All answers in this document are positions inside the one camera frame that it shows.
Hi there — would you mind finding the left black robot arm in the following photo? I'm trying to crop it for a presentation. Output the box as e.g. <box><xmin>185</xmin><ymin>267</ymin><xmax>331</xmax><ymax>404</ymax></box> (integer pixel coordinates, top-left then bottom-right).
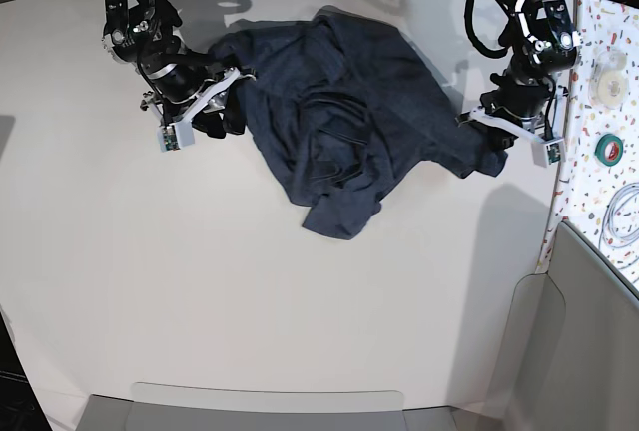
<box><xmin>457</xmin><ymin>0</ymin><xmax>581</xmax><ymax>167</ymax></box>

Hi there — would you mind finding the terrazzo patterned side table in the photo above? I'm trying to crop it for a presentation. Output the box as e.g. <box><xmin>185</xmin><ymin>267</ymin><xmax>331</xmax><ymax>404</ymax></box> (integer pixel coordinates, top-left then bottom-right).
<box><xmin>537</xmin><ymin>0</ymin><xmax>638</xmax><ymax>285</ymax></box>

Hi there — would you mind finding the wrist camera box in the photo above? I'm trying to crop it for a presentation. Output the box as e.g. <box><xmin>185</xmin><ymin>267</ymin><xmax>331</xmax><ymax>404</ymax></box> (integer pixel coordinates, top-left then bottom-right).
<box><xmin>531</xmin><ymin>138</ymin><xmax>565</xmax><ymax>168</ymax></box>
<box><xmin>157</xmin><ymin>121</ymin><xmax>195</xmax><ymax>153</ymax></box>

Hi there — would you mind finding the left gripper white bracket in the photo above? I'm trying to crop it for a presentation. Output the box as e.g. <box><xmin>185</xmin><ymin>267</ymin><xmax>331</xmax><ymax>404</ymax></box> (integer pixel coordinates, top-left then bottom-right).
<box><xmin>457</xmin><ymin>86</ymin><xmax>568</xmax><ymax>154</ymax></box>

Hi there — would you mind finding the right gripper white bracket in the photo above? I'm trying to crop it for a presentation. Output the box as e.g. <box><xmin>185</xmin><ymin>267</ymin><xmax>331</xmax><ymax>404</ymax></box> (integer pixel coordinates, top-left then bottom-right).
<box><xmin>140</xmin><ymin>67</ymin><xmax>256</xmax><ymax>139</ymax></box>

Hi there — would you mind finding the grey chair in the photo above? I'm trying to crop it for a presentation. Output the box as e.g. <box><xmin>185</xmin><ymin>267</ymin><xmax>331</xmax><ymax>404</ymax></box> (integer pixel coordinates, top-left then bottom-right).
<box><xmin>482</xmin><ymin>223</ymin><xmax>638</xmax><ymax>430</ymax></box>
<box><xmin>77</xmin><ymin>382</ymin><xmax>456</xmax><ymax>430</ymax></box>

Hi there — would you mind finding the grey chair at bottom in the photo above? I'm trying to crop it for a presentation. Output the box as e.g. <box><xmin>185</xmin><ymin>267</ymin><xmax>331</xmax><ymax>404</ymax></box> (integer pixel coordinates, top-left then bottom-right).
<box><xmin>77</xmin><ymin>382</ymin><xmax>456</xmax><ymax>430</ymax></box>

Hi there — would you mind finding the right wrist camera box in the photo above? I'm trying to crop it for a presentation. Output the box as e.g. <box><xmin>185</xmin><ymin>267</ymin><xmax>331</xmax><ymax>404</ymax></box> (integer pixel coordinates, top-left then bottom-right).
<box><xmin>157</xmin><ymin>121</ymin><xmax>195</xmax><ymax>153</ymax></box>

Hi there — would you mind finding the green tape roll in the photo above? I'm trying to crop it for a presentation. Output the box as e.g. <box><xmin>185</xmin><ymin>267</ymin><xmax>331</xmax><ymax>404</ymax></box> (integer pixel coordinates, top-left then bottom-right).
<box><xmin>595</xmin><ymin>134</ymin><xmax>624</xmax><ymax>167</ymax></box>

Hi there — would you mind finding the grey chair at right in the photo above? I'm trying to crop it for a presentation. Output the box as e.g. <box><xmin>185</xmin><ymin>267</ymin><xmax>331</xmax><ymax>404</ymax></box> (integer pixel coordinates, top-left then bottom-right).
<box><xmin>482</xmin><ymin>223</ymin><xmax>638</xmax><ymax>430</ymax></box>

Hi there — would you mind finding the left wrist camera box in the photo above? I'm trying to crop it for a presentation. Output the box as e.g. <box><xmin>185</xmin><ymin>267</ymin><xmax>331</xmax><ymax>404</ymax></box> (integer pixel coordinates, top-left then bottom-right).
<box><xmin>531</xmin><ymin>138</ymin><xmax>565</xmax><ymax>168</ymax></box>

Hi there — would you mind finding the clear tape roll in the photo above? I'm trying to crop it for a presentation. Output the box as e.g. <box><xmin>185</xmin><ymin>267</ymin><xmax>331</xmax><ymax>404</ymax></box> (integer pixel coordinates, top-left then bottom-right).
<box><xmin>589</xmin><ymin>49</ymin><xmax>628</xmax><ymax>110</ymax></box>

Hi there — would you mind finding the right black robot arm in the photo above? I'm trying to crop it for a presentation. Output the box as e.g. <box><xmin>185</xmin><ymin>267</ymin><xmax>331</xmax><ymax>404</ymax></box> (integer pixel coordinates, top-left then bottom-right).
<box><xmin>102</xmin><ymin>0</ymin><xmax>255</xmax><ymax>152</ymax></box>

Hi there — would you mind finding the coiled white cable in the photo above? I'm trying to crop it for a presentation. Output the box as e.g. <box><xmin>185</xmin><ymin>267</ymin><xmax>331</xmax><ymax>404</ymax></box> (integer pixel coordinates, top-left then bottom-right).
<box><xmin>597</xmin><ymin>182</ymin><xmax>639</xmax><ymax>251</ymax></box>

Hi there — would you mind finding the dark blue t-shirt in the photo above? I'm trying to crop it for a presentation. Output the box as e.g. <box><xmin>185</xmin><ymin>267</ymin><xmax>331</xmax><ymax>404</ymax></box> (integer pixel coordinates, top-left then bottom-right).
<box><xmin>209</xmin><ymin>8</ymin><xmax>507</xmax><ymax>240</ymax></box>

